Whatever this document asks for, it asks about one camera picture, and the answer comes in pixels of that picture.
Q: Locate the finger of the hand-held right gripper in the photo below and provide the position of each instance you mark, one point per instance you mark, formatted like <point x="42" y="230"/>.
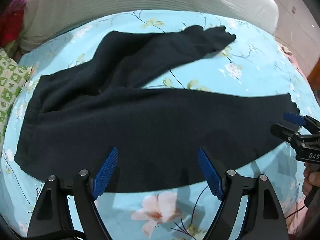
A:
<point x="282" y="128"/>
<point x="295" y="118"/>

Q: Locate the blue floral bedsheet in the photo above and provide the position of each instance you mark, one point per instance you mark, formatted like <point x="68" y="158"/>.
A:
<point x="250" y="80"/>

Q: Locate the reddish wooden furniture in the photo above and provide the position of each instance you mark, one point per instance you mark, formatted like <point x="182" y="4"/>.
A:
<point x="316" y="80"/>

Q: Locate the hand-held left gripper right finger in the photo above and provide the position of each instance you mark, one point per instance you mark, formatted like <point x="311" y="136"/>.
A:
<point x="210" y="172"/>

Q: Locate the pink mattress cover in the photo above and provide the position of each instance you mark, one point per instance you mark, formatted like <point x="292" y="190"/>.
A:
<point x="290" y="55"/>

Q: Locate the green patterned pillow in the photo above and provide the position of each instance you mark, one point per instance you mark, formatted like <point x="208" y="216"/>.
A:
<point x="10" y="80"/>

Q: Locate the person's right hand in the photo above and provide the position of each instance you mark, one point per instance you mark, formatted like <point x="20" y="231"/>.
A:
<point x="308" y="180"/>

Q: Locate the black pants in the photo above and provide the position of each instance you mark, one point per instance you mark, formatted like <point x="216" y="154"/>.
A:
<point x="125" y="117"/>

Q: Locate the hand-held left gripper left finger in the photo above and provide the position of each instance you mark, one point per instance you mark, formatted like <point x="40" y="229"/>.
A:
<point x="106" y="172"/>

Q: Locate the red floral cloth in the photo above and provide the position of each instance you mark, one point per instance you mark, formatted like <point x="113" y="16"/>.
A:
<point x="10" y="27"/>

